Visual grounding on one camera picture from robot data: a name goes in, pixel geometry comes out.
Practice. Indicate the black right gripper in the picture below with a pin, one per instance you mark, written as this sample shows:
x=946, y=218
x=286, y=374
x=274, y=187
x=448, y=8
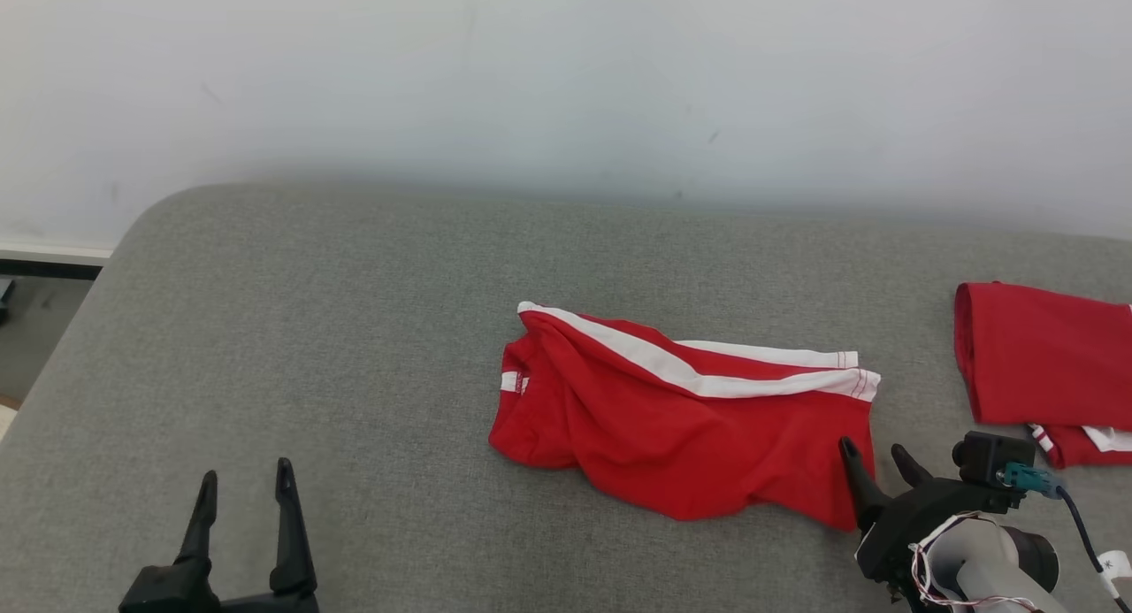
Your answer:
x=920, y=511

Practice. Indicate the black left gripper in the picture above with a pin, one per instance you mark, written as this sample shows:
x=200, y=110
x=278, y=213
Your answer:
x=177, y=591

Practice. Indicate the red basketball jersey number 23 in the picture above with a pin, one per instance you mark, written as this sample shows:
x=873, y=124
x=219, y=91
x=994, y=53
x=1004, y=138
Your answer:
x=1044, y=356

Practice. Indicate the red shorts with white stripes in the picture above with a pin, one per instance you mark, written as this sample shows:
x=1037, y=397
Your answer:
x=672, y=436

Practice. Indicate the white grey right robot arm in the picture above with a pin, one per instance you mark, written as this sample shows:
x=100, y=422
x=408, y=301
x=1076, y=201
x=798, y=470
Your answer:
x=990, y=560

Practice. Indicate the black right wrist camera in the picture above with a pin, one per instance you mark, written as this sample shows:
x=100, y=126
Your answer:
x=986, y=458

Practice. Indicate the white wall baseboard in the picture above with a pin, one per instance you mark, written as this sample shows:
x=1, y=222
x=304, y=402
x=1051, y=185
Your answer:
x=44, y=251

